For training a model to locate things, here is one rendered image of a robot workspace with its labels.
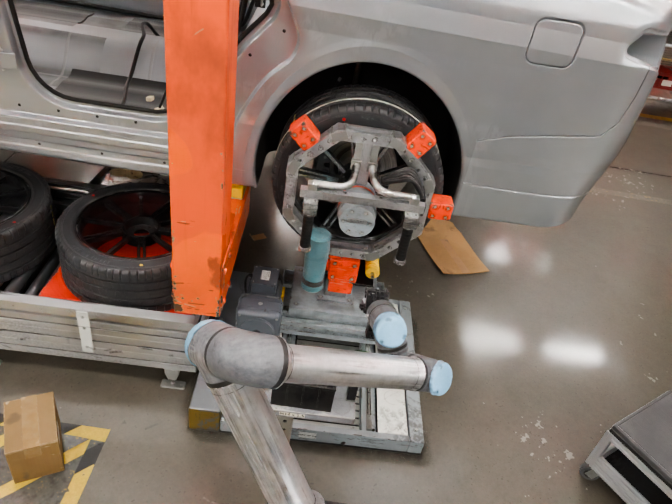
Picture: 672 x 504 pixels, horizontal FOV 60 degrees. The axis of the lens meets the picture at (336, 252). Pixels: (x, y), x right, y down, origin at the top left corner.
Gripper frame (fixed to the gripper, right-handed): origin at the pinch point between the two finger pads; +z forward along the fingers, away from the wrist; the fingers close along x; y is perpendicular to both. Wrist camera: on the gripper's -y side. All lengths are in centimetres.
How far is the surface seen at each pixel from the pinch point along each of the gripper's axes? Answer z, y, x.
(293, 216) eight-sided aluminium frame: 32.4, 21.1, 26.4
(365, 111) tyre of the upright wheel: 21, 62, 5
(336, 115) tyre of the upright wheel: 23, 60, 15
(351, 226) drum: 14.2, 22.2, 6.7
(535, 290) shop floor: 116, -22, -118
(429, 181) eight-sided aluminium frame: 18.9, 40.3, -20.4
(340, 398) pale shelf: -10.3, -31.3, 7.5
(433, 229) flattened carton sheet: 162, 1, -68
